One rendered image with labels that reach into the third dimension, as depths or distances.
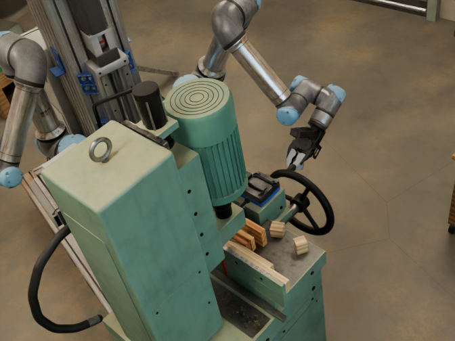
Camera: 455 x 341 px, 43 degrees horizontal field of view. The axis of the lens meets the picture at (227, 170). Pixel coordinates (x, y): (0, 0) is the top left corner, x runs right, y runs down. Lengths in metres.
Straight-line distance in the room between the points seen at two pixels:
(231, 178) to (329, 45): 2.91
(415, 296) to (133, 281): 1.70
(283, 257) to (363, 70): 2.44
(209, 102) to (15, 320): 2.00
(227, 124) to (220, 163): 0.12
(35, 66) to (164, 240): 0.83
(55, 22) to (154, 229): 1.01
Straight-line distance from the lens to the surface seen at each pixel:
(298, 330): 2.02
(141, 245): 1.36
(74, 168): 1.34
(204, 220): 1.56
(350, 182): 3.29
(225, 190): 1.56
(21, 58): 2.00
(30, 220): 3.59
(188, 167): 1.42
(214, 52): 2.28
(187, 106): 1.43
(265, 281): 1.75
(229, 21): 2.02
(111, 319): 1.95
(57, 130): 2.27
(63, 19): 2.15
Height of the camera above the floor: 2.35
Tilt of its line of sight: 43 degrees down
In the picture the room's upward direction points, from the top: 12 degrees counter-clockwise
